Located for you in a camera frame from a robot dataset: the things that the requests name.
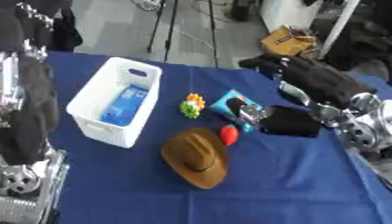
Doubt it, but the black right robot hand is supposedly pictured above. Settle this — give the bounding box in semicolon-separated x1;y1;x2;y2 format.
225;52;380;138

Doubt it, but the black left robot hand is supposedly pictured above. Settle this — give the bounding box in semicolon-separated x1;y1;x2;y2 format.
0;55;60;166

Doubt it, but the white plastic basket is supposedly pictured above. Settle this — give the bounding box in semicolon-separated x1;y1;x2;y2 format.
66;56;165;150

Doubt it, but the blue snack packet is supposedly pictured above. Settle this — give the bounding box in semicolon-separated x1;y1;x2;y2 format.
208;88;265;134

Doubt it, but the blue plastic packet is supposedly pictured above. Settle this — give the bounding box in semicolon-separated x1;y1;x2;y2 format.
99;84;151;127

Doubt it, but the multicolour spiky ball toy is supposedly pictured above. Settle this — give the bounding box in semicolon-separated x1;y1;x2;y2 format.
178;93;207;120

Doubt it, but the brown cowboy hat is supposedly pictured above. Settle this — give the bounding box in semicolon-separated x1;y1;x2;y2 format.
159;127;230;190

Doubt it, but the white cabinet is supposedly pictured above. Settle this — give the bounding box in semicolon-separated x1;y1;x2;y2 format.
258;0;325;33

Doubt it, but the black tripod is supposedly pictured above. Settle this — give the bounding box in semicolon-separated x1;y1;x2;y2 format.
145;0;222;68

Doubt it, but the white post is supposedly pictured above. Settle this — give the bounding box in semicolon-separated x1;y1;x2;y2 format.
317;0;361;58

